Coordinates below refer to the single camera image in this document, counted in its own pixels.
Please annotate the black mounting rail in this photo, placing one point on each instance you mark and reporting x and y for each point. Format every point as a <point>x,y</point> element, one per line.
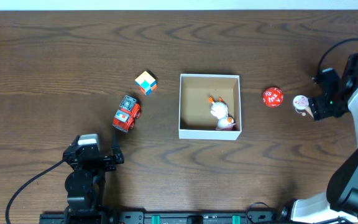
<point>253,216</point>

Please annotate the multicolour puzzle cube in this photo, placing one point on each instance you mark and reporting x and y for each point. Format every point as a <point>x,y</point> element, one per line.
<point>146,83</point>

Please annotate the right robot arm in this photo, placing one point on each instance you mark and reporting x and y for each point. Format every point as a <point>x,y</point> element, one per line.
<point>339,203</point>

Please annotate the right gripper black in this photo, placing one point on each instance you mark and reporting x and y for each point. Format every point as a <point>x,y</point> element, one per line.
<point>320,109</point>

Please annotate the red toy fire truck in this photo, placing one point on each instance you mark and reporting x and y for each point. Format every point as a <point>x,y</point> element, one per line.
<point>129,111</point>

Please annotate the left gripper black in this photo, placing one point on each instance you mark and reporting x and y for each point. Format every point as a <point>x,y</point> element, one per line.
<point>101,161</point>

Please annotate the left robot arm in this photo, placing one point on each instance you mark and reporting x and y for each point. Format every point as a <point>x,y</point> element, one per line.
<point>85,185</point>

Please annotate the white pink duck toy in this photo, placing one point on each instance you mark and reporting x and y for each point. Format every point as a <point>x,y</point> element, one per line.
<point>220,111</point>

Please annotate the white cardboard box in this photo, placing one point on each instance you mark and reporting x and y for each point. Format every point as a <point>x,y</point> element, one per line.
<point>195,118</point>

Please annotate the red ball with white letters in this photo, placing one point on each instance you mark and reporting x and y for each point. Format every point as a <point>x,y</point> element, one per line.
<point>273,97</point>

